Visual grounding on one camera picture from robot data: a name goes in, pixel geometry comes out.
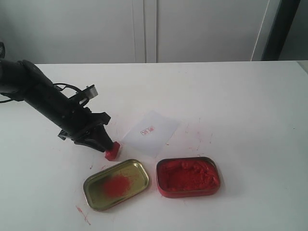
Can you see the red rubber stamp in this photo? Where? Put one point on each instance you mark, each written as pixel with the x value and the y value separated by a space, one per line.
pixel 112 154

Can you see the red ink paste tin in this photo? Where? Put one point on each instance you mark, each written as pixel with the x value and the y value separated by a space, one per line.
pixel 187 177

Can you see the white cabinet doors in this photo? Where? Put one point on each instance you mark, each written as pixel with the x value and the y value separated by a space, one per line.
pixel 135 31

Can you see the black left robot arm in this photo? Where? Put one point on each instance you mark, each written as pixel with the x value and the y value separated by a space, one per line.
pixel 63 104

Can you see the white paper sheet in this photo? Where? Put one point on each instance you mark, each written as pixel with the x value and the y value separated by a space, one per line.
pixel 148 136

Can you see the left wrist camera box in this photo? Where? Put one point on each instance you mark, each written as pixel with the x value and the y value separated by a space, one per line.
pixel 87 94

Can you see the gold tin lid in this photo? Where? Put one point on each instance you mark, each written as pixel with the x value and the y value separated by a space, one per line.
pixel 115 184

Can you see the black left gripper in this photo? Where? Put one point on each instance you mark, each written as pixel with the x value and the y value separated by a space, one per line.
pixel 83 126

